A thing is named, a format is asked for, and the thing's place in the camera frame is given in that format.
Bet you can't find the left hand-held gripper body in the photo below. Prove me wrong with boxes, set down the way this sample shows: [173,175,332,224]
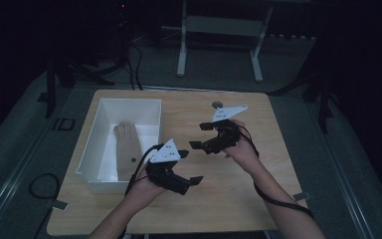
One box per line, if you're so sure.
[144,138,193,196]

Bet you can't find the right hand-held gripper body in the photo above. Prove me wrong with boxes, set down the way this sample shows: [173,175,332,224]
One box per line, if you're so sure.
[200,105,249,155]

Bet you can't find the beige glove with dark label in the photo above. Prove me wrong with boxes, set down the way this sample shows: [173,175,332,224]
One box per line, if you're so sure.
[113,121,143,182]

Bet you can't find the white plastic box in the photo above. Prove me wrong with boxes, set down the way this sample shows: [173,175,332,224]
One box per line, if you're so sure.
[75,98,163,194]

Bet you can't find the person's right hand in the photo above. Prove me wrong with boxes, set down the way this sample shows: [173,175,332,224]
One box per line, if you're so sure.
[223,119,262,174]

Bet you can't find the person's left hand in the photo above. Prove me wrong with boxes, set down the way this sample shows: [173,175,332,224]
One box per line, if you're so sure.
[128,163,167,201]

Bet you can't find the grey tape piece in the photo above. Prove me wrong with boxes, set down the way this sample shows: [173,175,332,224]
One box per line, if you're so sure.
[292,191,311,202]
[50,199,70,211]

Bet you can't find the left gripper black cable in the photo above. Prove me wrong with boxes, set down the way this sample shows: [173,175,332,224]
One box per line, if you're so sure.
[123,143,164,197]

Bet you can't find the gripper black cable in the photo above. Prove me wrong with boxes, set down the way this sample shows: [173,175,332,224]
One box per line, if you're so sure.
[123,143,164,197]
[238,122,315,221]

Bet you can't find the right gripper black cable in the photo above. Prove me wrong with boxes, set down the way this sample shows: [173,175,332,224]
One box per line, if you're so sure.
[238,122,315,221]

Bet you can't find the black hanging cables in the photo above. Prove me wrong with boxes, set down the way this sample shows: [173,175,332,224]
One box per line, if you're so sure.
[124,41,144,91]

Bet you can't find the white metal stand frame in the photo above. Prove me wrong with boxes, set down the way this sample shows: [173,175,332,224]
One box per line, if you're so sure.
[176,0,276,84]

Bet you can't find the black floor cable loop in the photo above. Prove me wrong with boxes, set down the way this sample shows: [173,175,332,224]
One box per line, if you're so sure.
[28,172,61,201]

